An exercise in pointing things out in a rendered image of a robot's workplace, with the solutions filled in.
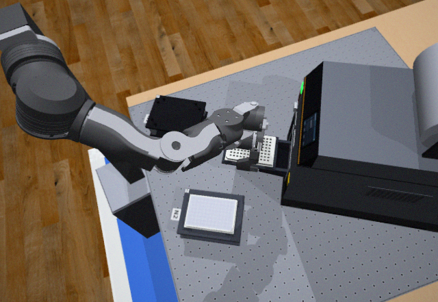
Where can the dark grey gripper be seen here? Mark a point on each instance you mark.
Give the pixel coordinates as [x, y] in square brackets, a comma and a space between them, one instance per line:
[251, 143]

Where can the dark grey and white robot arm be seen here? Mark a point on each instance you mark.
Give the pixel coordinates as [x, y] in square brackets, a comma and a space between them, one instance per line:
[49, 106]

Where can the grey cylinder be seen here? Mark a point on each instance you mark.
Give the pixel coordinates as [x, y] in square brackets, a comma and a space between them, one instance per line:
[425, 73]

